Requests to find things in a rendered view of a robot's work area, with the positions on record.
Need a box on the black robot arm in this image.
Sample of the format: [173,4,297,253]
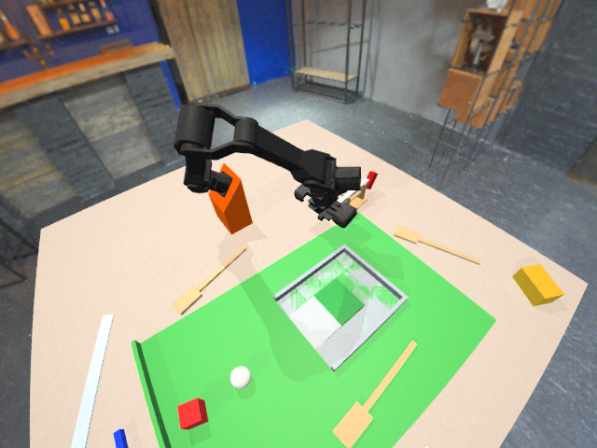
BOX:
[174,102,361,201]

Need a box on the green flat mat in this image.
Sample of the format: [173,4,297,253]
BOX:
[141,212,496,448]

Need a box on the white golf ball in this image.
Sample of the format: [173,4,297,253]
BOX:
[230,366,252,389]

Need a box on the yellow block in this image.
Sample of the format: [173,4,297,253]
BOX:
[512,264,564,306]

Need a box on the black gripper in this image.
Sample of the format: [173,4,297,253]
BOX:
[294,184,357,228]

